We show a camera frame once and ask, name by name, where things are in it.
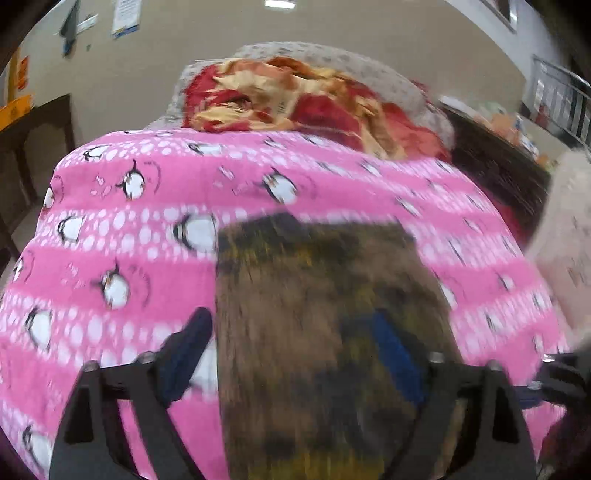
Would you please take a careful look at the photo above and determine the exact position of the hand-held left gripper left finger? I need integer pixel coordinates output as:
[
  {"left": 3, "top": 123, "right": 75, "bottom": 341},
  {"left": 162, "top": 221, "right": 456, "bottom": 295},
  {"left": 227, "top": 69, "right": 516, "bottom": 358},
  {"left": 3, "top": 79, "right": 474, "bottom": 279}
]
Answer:
[{"left": 48, "top": 307, "right": 214, "bottom": 480}]

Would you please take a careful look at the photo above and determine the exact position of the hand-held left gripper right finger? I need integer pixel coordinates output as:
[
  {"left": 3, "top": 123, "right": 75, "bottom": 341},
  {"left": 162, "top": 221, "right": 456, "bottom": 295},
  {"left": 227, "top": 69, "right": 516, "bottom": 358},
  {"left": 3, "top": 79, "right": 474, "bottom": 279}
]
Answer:
[{"left": 373, "top": 310, "right": 539, "bottom": 480}]

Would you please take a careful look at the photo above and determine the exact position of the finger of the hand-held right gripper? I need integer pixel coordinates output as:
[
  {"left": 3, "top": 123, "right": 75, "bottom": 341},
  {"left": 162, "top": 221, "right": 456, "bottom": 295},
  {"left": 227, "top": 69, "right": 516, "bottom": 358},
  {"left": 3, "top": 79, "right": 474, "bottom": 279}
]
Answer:
[{"left": 515, "top": 348, "right": 591, "bottom": 409}]

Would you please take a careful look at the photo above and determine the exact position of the brown floral garment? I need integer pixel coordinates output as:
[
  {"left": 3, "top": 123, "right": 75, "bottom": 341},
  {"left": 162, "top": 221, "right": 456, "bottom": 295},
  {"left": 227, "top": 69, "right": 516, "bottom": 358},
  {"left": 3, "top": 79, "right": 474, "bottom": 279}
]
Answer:
[{"left": 215, "top": 213, "right": 467, "bottom": 480}]

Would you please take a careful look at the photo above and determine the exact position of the cream cloth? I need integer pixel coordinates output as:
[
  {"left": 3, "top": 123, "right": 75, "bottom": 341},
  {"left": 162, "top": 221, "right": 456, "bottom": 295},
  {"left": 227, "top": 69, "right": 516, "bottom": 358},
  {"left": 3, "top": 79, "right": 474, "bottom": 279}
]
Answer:
[{"left": 526, "top": 150, "right": 591, "bottom": 347}]

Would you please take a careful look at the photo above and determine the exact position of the pink penguin print blanket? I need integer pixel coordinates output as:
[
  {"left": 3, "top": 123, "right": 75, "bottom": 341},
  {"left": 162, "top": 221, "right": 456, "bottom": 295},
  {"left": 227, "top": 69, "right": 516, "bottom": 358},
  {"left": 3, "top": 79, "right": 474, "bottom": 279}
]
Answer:
[{"left": 0, "top": 129, "right": 573, "bottom": 480}]

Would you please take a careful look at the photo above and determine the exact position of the dark wooden cabinet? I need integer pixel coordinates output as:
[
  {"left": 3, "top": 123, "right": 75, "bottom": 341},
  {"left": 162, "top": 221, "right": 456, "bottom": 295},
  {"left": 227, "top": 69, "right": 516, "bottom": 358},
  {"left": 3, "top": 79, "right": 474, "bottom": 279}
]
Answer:
[{"left": 438, "top": 104, "right": 552, "bottom": 241}]

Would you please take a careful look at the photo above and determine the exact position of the pile of packets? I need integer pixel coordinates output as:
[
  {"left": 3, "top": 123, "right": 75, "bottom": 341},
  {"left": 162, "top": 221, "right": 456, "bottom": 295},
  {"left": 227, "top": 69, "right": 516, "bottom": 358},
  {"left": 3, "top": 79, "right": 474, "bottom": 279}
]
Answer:
[{"left": 438, "top": 95, "right": 555, "bottom": 167}]

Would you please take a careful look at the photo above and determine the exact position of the red and orange floral cloth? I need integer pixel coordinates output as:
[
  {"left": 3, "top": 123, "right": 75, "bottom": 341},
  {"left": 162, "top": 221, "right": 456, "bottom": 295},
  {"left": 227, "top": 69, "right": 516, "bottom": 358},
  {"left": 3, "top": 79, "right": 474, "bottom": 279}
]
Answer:
[{"left": 182, "top": 56, "right": 451, "bottom": 162}]

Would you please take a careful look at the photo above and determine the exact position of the metal rack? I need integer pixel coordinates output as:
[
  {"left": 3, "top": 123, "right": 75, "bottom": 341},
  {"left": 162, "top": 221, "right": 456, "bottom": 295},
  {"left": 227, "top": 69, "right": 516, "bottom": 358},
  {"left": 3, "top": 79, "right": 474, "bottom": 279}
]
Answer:
[{"left": 519, "top": 54, "right": 591, "bottom": 153}]

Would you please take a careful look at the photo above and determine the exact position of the dark wooden chair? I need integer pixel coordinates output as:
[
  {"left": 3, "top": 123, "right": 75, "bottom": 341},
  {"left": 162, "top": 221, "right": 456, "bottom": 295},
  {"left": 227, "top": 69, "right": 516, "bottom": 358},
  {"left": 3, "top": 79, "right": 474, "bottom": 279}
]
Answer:
[{"left": 0, "top": 93, "right": 77, "bottom": 259}]

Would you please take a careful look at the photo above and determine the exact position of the grey floral pillow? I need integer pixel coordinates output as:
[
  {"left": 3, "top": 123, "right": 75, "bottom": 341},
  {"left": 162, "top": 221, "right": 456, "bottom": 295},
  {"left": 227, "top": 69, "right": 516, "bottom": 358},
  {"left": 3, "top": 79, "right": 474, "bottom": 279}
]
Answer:
[{"left": 164, "top": 42, "right": 455, "bottom": 153}]

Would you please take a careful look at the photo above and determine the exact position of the orange box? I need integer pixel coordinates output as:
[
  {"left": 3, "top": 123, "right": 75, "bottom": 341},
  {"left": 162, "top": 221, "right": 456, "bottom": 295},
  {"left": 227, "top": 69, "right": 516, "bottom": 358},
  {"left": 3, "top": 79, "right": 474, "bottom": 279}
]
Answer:
[{"left": 0, "top": 93, "right": 34, "bottom": 132}]

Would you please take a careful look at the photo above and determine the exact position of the dark hanging cloth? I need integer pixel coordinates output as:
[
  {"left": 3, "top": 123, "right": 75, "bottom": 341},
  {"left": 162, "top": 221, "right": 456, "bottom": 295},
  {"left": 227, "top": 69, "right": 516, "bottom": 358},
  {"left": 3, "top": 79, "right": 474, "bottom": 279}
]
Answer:
[{"left": 60, "top": 0, "right": 81, "bottom": 56}]

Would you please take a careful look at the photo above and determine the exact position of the white and blue wall poster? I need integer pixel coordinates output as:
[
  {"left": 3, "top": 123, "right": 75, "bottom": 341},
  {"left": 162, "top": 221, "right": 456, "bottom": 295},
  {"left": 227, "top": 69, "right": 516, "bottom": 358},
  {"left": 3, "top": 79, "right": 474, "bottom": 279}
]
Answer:
[{"left": 111, "top": 0, "right": 141, "bottom": 38}]

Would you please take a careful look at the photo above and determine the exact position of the framed wall picture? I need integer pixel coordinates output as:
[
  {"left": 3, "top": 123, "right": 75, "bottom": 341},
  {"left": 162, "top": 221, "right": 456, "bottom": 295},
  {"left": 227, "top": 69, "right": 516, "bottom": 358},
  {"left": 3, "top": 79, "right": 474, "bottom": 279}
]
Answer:
[{"left": 480, "top": 0, "right": 518, "bottom": 31}]

